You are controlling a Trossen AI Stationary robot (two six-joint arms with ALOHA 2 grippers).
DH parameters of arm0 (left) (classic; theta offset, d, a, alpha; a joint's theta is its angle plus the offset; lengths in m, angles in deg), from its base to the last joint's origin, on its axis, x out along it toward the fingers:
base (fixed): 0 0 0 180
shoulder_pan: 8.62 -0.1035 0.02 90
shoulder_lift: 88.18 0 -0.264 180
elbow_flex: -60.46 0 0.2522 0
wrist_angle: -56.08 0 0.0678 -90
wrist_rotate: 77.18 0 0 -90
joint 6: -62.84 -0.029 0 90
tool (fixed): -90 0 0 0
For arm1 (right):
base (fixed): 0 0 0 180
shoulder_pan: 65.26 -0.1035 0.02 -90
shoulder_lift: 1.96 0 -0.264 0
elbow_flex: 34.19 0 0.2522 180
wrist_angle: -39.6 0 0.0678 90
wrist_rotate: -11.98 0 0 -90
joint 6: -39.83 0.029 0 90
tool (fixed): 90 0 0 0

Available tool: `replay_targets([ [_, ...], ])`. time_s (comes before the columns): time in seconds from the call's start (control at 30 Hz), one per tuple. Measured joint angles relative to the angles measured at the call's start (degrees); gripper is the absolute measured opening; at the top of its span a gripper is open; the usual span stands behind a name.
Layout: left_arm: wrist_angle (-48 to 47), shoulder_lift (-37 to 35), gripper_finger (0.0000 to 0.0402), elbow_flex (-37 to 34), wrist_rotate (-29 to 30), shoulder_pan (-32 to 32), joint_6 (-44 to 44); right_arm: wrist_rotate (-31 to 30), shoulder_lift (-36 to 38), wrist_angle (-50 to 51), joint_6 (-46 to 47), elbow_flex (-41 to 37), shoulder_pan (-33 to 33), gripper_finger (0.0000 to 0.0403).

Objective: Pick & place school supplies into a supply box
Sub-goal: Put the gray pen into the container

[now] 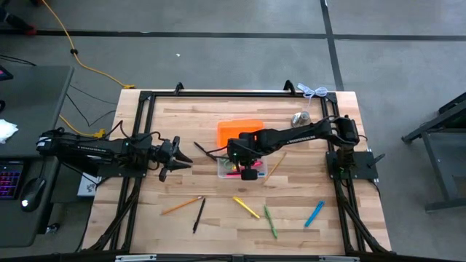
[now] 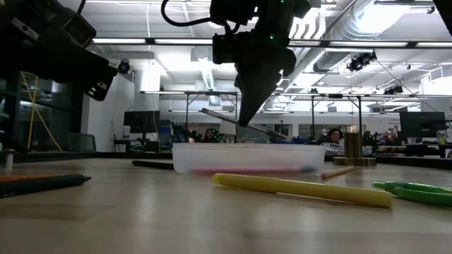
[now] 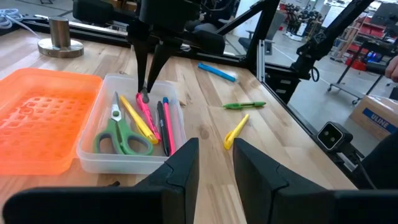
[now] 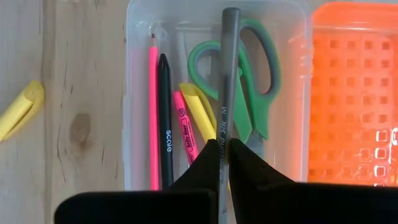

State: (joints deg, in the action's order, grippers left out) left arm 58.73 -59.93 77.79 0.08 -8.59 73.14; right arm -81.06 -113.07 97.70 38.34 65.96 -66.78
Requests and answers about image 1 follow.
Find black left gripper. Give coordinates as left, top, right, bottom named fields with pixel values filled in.
left=147, top=135, right=194, bottom=183

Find green-handled scissors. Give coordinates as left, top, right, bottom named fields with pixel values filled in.
left=220, top=156, right=237, bottom=172

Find pink pen with blue cap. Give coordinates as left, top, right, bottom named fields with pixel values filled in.
left=224, top=171, right=266, bottom=178

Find natural wooden pencil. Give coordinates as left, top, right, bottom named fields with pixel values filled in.
left=262, top=151, right=288, bottom=185

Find clear plastic supply box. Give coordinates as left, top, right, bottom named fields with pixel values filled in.
left=216, top=154, right=269, bottom=180

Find orange plastic box lid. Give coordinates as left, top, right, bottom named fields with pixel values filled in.
left=216, top=119, right=265, bottom=148

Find white printed box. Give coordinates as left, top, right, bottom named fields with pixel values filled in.
left=77, top=174, right=100, bottom=198

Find black pen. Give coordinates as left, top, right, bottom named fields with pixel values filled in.
left=193, top=140, right=218, bottom=162
left=192, top=197, right=208, bottom=234

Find orange pencil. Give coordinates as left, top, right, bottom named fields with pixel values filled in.
left=160, top=196, right=204, bottom=216

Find yellow highlighter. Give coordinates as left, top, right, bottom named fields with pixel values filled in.
left=232, top=196, right=261, bottom=220

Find brass cylinder on round base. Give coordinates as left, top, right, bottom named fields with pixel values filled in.
left=291, top=111, right=312, bottom=129

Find green highlighter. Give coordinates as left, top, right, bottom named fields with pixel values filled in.
left=263, top=205, right=278, bottom=239

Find blue highlighter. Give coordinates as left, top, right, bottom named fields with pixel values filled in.
left=304, top=199, right=325, bottom=229

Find black computer mouse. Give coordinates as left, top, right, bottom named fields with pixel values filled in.
left=20, top=177, right=47, bottom=213

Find black office desk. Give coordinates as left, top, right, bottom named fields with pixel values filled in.
left=0, top=64, right=76, bottom=249

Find backlit computer keyboard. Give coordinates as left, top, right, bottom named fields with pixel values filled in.
left=0, top=161, right=23, bottom=200

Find white crumpled tissue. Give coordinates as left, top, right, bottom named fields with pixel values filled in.
left=0, top=119, right=19, bottom=145

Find black side table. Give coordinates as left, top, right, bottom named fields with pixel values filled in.
left=401, top=90, right=466, bottom=214

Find dark device with pink light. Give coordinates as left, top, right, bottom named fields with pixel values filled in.
left=0, top=64, right=15, bottom=82

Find person's foot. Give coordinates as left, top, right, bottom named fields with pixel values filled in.
left=0, top=7, right=38, bottom=36

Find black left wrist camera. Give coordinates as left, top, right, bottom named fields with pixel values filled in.
left=159, top=141, right=175, bottom=161

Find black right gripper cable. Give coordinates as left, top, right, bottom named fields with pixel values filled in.
left=202, top=144, right=230, bottom=159

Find black aluminium table frame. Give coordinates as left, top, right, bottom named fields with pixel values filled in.
left=82, top=79, right=392, bottom=262

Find white cable bundle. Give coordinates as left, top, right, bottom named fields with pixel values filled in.
left=296, top=82, right=328, bottom=114

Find yellow extension cable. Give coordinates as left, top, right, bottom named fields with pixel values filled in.
left=40, top=0, right=136, bottom=139

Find silver metal bracket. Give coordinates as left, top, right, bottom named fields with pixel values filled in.
left=319, top=255, right=360, bottom=262
left=115, top=254, right=157, bottom=262

